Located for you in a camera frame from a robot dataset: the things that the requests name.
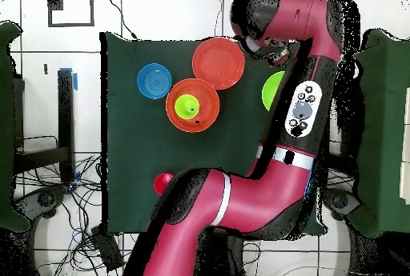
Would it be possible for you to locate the green bowl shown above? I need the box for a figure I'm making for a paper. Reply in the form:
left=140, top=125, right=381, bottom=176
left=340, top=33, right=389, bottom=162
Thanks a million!
left=261, top=70, right=287, bottom=113

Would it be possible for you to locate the orange bowl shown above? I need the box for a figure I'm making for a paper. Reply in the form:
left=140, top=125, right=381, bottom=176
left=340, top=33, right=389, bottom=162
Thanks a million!
left=165, top=78, right=221, bottom=134
left=191, top=37, right=246, bottom=90

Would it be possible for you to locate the small blue bowl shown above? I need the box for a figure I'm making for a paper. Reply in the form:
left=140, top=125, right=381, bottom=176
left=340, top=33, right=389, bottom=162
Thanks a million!
left=136, top=62, right=173, bottom=100

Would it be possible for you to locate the green cloth side table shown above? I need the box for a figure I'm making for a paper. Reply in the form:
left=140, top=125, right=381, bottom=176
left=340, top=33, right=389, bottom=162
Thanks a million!
left=347, top=28, right=410, bottom=239
left=0, top=21, right=30, bottom=233

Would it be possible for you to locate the dark green tablecloth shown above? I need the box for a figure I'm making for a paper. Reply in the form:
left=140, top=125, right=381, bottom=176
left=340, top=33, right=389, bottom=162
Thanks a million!
left=99, top=31, right=329, bottom=236

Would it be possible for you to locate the red cup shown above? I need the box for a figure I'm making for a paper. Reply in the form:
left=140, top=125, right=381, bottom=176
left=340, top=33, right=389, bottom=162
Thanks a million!
left=153, top=172, right=175, bottom=196

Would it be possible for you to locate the black power brick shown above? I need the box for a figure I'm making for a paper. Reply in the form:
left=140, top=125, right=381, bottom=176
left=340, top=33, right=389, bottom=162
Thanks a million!
left=90, top=226, right=125, bottom=272

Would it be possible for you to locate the black floor cable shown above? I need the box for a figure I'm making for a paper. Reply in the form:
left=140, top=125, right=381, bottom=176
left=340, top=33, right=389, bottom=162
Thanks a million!
left=107, top=0, right=139, bottom=41

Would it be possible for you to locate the black metal frame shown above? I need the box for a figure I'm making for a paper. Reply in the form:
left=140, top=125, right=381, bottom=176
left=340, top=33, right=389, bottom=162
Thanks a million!
left=12, top=69, right=76, bottom=182

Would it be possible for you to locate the tangle of cables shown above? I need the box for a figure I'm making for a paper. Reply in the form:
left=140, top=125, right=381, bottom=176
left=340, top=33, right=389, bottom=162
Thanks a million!
left=15, top=154, right=135, bottom=276

